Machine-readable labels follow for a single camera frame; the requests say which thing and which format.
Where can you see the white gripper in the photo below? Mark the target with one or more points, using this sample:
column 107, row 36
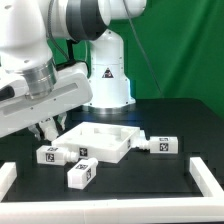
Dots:
column 71, row 90

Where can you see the white square table top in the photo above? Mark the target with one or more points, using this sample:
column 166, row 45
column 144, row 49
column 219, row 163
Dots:
column 105, row 142

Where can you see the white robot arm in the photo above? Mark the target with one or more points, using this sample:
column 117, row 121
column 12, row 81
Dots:
column 56, row 55

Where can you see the white U-shaped obstacle fence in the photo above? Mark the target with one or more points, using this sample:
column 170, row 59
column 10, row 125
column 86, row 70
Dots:
column 208, row 208

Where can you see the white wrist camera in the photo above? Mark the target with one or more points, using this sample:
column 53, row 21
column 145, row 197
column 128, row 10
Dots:
column 12, row 87

